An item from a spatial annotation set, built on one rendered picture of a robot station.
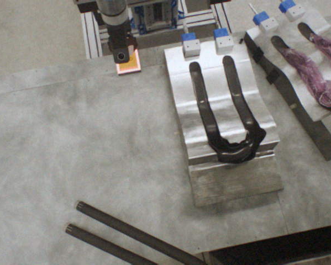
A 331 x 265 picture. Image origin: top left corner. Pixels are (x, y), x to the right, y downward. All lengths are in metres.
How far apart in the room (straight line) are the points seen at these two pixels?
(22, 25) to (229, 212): 1.88
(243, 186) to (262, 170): 0.07
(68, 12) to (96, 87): 1.29
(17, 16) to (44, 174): 1.57
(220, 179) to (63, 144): 0.51
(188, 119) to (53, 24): 1.57
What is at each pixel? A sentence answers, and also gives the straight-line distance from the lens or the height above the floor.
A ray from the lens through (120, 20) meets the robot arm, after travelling 0.89.
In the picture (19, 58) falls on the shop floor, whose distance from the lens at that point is 2.28.
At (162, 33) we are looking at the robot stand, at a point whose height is 0.21.
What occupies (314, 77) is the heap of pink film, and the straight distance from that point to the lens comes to 1.06.
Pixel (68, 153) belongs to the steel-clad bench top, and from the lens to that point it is 1.06.
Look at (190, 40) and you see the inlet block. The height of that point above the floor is 0.92.
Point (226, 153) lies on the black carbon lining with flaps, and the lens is 0.95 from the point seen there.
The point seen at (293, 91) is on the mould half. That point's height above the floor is 0.88.
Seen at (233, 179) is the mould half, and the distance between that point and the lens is 0.95.
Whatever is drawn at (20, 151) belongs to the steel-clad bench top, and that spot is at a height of 0.80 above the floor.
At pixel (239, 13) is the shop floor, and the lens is 2.27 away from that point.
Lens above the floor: 1.78
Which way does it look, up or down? 74 degrees down
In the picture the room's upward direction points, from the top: 4 degrees counter-clockwise
